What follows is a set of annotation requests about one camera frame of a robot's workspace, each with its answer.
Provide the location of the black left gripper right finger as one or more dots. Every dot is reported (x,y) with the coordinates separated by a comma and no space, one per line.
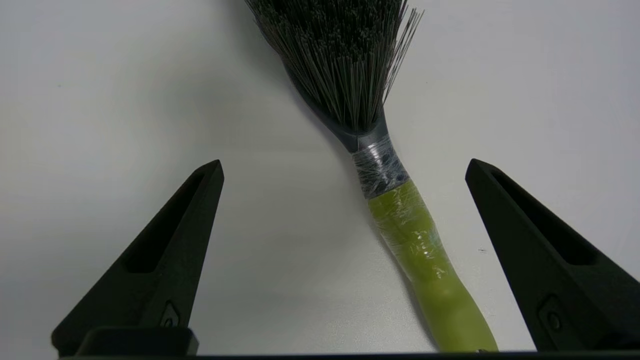
(560,280)

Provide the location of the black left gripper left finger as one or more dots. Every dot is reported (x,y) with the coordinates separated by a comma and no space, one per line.
(155,280)

